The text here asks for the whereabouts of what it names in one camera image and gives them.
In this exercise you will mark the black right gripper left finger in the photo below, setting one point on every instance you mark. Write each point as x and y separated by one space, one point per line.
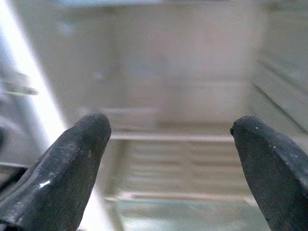
60 178

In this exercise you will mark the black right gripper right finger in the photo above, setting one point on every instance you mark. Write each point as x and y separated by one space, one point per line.
276 173

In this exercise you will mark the white fridge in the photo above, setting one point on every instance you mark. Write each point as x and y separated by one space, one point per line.
168 60

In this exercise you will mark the clear crisper drawer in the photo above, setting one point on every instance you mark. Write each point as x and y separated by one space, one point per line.
187 216

